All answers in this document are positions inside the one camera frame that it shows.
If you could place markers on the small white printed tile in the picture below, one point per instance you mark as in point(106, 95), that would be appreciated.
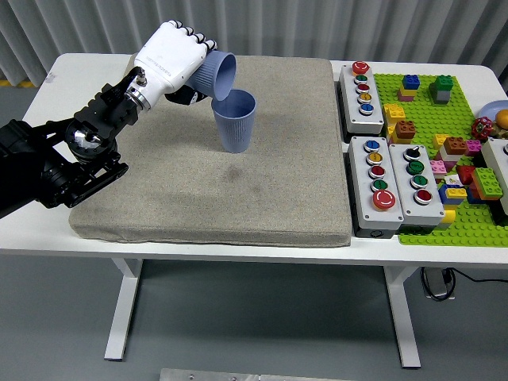
point(452, 181)

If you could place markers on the magenta toy brick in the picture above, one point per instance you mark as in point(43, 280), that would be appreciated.
point(473, 147)

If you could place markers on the grey-brown fabric mat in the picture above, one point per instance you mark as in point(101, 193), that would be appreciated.
point(238, 198)

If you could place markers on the pale blue plate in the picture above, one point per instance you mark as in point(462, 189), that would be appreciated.
point(490, 109)

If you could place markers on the white control box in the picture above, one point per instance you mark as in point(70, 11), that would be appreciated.
point(496, 155)

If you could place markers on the green and grey brick stack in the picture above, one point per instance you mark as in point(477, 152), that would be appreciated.
point(441, 85)

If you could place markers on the blue yellow pink brick stack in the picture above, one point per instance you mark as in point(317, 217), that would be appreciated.
point(410, 82)

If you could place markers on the blue and yellow brick stack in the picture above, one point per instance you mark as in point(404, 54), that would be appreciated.
point(454, 193)

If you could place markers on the brown and white brick stack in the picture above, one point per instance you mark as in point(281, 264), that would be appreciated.
point(454, 146)

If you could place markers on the white table leg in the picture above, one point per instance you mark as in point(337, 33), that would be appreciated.
point(402, 317)
point(123, 309)

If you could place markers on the red toy brick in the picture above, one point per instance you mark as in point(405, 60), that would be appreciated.
point(465, 174)

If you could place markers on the yellow rounded toy brick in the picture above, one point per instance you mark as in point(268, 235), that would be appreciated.
point(448, 217)

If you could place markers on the yellow toy brick stack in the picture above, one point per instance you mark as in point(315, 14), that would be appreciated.
point(393, 113)

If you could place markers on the grey five-button control box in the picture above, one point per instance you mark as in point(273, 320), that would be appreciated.
point(363, 119)
point(365, 206)

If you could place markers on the green toy brick baseplate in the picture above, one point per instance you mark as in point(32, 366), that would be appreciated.
point(426, 119)

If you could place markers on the grey power adapter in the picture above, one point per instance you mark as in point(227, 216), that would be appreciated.
point(436, 283)

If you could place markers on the pink toy brick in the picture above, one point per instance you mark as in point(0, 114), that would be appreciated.
point(437, 166)

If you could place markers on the brown and orange toy brick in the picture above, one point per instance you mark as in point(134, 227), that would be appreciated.
point(405, 131)

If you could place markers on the toy burger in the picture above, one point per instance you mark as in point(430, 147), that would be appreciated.
point(503, 119)

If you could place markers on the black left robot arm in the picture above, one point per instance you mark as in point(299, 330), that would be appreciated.
point(91, 139)

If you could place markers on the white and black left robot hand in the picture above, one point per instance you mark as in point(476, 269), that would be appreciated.
point(170, 59)

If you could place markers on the grey control box with knob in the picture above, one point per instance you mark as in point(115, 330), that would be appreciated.
point(430, 214)

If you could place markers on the green and orange brick stack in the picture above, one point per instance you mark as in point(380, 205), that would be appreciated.
point(486, 180)

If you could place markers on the blue ribbed plastic cup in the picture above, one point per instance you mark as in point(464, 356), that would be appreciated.
point(234, 131)
point(222, 75)

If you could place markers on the red toy valve wheel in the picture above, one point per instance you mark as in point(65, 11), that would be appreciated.
point(481, 128)

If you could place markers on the white pleated curtain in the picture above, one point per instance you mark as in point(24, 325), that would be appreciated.
point(436, 28)

